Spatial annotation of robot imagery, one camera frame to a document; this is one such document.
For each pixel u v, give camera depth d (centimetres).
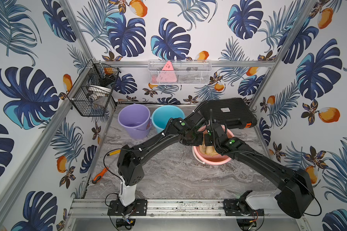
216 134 61
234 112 110
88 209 76
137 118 91
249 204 63
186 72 100
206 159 69
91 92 83
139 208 76
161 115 98
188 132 55
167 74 90
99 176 83
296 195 40
